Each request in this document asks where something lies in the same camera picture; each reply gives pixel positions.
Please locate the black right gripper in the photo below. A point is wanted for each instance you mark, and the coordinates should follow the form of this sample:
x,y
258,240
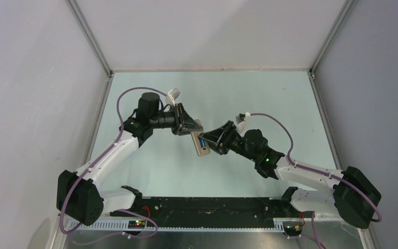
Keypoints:
x,y
218,141

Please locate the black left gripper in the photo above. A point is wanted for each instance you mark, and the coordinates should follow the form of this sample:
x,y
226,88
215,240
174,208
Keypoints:
x,y
187,123

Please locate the right controller board with LEDs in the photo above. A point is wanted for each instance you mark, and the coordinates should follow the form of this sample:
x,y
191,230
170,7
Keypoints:
x,y
292,232

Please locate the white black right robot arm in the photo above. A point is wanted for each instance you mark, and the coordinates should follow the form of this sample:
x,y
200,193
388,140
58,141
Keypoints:
x,y
348,194

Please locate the left controller board with LEDs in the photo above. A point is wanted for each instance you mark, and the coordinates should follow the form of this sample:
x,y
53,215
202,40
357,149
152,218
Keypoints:
x,y
137,224

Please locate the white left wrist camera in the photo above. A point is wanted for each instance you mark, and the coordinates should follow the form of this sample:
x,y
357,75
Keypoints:
x,y
171,97

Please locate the beige remote control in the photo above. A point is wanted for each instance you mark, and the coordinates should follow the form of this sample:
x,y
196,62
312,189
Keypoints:
x,y
195,137

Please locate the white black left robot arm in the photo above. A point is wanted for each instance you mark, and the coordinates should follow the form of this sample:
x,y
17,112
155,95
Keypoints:
x,y
79,194

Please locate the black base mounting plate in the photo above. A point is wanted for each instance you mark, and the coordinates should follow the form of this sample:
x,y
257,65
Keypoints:
x,y
227,213

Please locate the blue battery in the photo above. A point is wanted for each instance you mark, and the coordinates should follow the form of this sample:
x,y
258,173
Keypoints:
x,y
202,143

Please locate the controller board with leds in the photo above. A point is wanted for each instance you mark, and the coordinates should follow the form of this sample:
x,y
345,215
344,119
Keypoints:
x,y
137,224
292,232

